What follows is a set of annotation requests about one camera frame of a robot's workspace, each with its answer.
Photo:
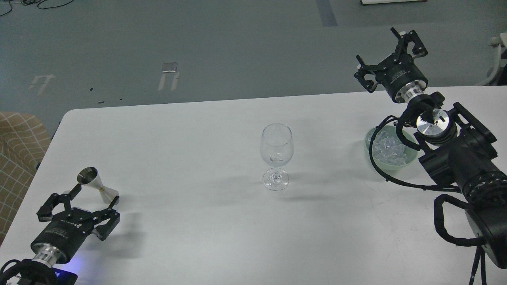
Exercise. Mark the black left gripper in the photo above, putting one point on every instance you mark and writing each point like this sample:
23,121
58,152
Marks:
67,230

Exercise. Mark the white board on floor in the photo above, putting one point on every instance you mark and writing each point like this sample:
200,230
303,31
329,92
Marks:
381,2

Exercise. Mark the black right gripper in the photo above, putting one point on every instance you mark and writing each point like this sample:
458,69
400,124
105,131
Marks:
397,71

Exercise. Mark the clear wine glass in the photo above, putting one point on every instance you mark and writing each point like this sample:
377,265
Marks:
276,149

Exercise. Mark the steel double jigger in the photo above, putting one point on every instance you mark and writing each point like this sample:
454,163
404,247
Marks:
90,177

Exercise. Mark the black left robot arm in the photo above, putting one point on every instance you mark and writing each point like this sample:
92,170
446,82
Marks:
32,272

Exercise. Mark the green bowl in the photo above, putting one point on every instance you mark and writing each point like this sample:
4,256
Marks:
413,154

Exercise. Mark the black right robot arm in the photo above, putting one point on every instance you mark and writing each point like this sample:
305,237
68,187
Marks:
458,151

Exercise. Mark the clear ice cubes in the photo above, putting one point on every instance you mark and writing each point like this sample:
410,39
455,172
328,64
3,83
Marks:
386,148

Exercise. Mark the tan checkered cloth seat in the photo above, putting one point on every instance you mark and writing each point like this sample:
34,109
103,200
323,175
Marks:
23,144

